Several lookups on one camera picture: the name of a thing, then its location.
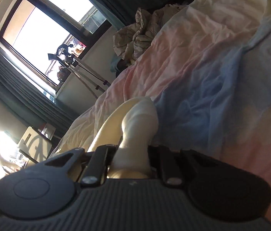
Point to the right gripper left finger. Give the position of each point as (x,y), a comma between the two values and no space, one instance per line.
(96,171)

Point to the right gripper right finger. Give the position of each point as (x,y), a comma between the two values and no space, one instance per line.
(166,165)

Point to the cream knit trousers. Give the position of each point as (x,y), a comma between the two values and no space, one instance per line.
(131,126)

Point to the white black chair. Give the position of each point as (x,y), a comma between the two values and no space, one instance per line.
(34,145)

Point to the left teal curtain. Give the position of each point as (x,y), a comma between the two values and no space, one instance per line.
(28,104)

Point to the garment steamer stand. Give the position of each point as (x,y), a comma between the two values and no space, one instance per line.
(90,78)

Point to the pastel bed sheet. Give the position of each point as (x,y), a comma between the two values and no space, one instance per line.
(208,72)

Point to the beige puffer jacket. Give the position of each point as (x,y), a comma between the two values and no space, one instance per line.
(131,41)

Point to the window frame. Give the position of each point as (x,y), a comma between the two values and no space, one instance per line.
(36,28)

